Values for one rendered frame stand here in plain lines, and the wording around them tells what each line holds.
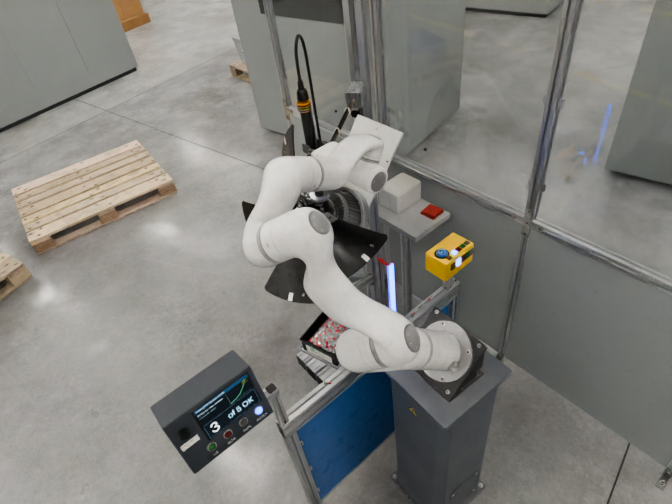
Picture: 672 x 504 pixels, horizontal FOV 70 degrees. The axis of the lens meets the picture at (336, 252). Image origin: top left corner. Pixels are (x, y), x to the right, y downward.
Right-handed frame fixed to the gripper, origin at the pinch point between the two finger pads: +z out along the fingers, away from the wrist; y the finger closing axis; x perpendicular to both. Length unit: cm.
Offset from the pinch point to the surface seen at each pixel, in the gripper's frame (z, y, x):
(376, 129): 13.5, 41.3, -16.5
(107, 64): 578, 84, -130
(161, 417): -36, -82, -26
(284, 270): 5, -19, -48
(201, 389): -36, -71, -26
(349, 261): -20.6, -6.3, -35.2
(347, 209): 2.1, 12.9, -35.2
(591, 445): -100, 60, -150
